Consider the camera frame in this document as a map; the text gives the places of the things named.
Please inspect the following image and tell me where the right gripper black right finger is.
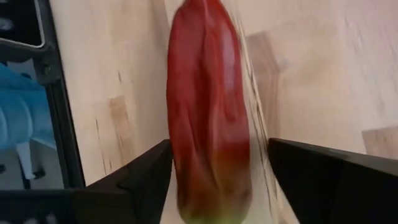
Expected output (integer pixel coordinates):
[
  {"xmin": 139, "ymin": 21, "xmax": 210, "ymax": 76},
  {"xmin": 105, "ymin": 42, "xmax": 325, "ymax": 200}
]
[{"xmin": 267, "ymin": 138, "xmax": 398, "ymax": 224}]

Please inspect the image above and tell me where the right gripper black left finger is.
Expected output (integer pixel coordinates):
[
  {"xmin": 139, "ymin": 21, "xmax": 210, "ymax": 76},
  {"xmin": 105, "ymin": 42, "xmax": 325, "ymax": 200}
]
[{"xmin": 0, "ymin": 139, "xmax": 174, "ymax": 224}]

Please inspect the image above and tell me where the long dark red pepper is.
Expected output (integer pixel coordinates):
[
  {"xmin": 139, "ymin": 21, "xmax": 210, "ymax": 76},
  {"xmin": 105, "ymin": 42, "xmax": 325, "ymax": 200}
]
[{"xmin": 165, "ymin": 0, "xmax": 253, "ymax": 224}]

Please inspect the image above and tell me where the blue plastic object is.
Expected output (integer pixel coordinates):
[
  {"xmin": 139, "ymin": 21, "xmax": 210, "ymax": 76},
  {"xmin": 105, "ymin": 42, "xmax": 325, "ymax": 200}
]
[{"xmin": 0, "ymin": 62, "xmax": 58, "ymax": 187}]

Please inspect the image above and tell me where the black aluminium table frame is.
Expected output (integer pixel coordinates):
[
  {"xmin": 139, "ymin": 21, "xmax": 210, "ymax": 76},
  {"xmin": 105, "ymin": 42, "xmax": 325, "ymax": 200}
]
[{"xmin": 0, "ymin": 0, "xmax": 86, "ymax": 190}]

